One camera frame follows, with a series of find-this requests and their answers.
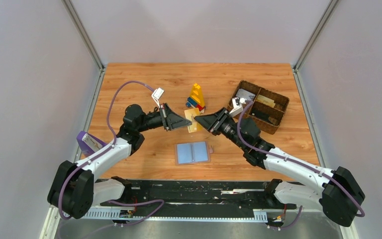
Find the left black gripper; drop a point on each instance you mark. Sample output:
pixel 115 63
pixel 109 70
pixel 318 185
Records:
pixel 166 117

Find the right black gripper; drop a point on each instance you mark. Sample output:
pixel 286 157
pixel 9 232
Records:
pixel 219 121

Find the beige card with stripe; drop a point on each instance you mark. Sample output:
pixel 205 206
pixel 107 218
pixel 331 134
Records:
pixel 190 114

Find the pink card holder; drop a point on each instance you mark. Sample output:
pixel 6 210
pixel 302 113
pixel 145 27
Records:
pixel 193 153

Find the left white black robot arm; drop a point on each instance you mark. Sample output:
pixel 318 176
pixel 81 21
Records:
pixel 75 188

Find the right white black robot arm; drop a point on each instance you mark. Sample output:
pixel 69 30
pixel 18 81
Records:
pixel 334 191

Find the white card in basket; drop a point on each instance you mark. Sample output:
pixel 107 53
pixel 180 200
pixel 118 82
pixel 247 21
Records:
pixel 242 93

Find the black card in basket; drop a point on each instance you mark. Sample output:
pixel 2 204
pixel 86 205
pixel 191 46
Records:
pixel 260 115

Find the gold card in basket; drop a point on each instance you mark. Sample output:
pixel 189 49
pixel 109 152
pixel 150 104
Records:
pixel 266 101

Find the purple box with card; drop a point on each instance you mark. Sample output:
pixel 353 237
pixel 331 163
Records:
pixel 88 143

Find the colourful toy block car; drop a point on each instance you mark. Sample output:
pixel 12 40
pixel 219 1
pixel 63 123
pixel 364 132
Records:
pixel 196 99

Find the woven brown divided basket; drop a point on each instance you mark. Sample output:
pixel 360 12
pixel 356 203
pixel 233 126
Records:
pixel 277 112

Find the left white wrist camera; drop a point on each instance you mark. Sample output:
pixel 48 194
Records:
pixel 157 94

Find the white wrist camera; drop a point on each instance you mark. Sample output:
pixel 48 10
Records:
pixel 157 94
pixel 237 104

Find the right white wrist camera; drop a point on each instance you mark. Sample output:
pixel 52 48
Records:
pixel 237 104

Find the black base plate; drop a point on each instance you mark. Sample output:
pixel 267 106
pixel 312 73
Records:
pixel 200 199

